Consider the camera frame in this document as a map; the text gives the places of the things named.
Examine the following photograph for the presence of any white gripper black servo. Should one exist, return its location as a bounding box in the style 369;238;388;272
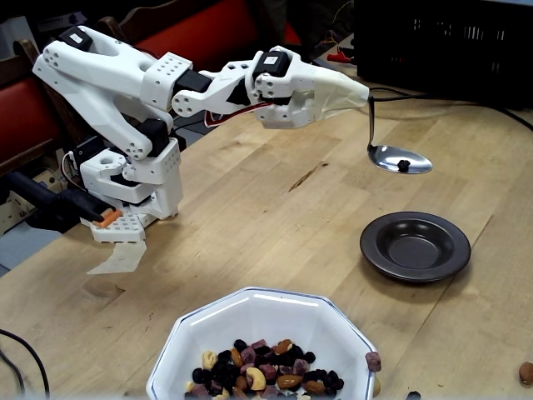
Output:
248;46;371;131

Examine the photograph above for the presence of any bent metal spoon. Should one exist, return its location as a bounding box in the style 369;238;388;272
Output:
365;94;433;174

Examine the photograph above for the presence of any dark brown plate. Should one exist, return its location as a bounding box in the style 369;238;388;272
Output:
359;211;472;284

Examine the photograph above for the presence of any white octagonal bowl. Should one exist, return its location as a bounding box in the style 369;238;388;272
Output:
145;286;379;400

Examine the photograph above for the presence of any black plastic crate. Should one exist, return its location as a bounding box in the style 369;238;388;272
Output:
353;0;533;110

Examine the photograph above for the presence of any wooden chair red cushion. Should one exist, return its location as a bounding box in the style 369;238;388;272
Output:
0;39;84;176
98;0;301;84

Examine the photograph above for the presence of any beige masking tape piece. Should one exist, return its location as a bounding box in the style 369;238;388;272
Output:
86;240;147;275

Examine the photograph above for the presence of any mixed nuts and dried fruit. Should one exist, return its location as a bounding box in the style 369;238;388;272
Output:
182;337;346;400

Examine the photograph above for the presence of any black clamp orange tip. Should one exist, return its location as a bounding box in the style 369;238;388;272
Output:
3;170;124;234

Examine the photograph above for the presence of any printed cardboard box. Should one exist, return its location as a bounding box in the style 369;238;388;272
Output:
0;166;67;237

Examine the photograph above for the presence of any thick black cable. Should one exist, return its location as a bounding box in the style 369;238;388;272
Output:
370;85;533;130

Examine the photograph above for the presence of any red servo cable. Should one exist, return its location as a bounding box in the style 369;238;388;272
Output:
203;102;276;128

